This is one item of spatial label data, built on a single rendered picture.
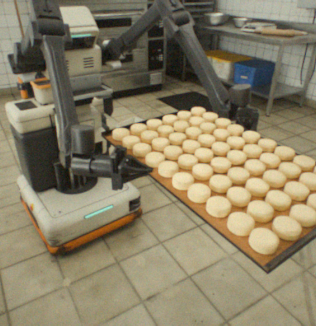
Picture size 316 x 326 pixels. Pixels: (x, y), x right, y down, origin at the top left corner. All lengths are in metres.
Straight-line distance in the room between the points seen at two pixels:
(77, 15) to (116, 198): 1.02
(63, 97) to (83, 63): 0.67
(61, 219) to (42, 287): 0.37
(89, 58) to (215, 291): 1.35
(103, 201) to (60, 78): 1.10
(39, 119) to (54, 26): 0.91
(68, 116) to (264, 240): 0.58
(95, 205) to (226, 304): 0.89
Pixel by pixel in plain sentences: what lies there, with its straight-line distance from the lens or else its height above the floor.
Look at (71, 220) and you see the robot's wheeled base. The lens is 1.81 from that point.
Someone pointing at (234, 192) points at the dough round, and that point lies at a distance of 0.68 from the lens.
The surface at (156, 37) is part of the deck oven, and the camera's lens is 4.57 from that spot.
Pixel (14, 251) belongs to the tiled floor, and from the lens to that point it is 2.12.
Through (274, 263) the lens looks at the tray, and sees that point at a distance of 0.59.
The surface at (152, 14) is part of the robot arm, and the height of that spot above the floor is 1.30.
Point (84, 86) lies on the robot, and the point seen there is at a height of 0.99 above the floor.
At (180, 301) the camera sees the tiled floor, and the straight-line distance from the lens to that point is 1.72.
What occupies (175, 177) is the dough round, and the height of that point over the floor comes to 1.02.
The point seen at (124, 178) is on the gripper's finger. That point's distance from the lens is 0.75.
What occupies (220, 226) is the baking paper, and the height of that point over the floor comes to 1.00.
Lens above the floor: 1.41
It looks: 31 degrees down
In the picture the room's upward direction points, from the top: straight up
